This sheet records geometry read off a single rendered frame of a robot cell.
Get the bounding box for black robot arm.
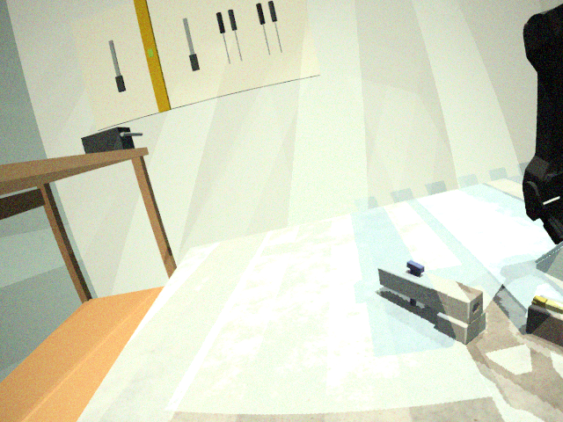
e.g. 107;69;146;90
523;4;563;246

